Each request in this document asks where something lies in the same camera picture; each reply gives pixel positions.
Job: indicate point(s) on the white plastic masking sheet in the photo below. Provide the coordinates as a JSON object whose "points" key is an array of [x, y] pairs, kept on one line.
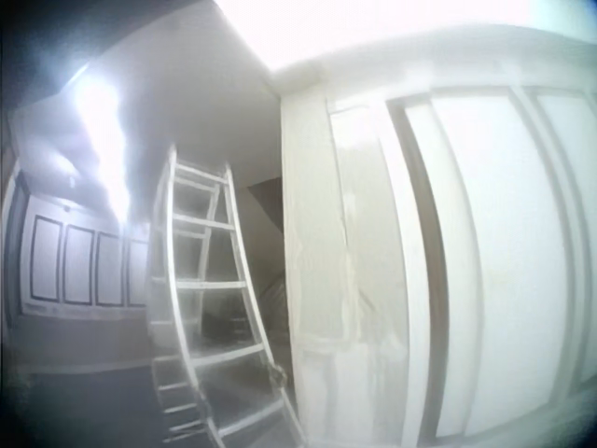
{"points": [[311, 242]]}

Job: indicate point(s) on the white sliding door wardrobe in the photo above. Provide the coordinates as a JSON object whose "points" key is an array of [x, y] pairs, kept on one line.
{"points": [[503, 242]]}

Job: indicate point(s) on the panelled wall with dark trim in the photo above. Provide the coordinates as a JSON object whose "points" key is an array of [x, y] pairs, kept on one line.
{"points": [[79, 261]]}

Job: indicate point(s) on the white metal step ladder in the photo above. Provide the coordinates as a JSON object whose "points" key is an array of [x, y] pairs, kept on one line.
{"points": [[211, 283]]}

